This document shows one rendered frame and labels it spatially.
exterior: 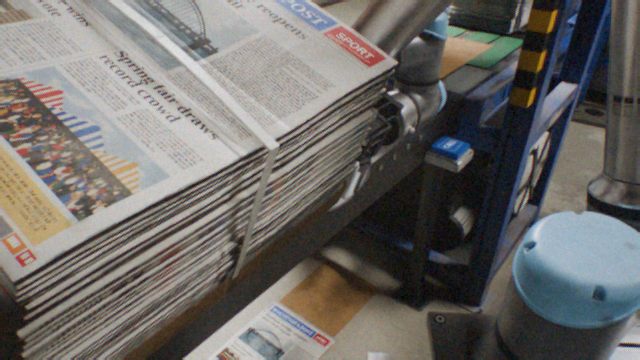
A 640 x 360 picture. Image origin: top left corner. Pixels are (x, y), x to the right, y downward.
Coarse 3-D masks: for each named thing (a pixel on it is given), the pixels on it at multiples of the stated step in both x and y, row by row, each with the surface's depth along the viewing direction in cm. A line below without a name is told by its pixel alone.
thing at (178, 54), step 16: (112, 0) 37; (128, 16) 37; (144, 32) 36; (160, 32) 36; (176, 48) 36; (192, 64) 35; (208, 80) 35; (224, 96) 34; (240, 112) 34; (256, 128) 34; (272, 144) 33
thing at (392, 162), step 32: (448, 96) 136; (416, 128) 119; (448, 128) 135; (384, 160) 109; (416, 160) 124; (384, 192) 115; (320, 224) 96; (288, 256) 90; (256, 288) 85; (224, 320) 81; (160, 352) 71
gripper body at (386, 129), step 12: (384, 96) 70; (384, 108) 69; (396, 108) 69; (384, 120) 66; (396, 120) 71; (372, 132) 64; (384, 132) 65; (396, 132) 72; (372, 144) 64; (384, 144) 74; (360, 156) 65; (372, 156) 69
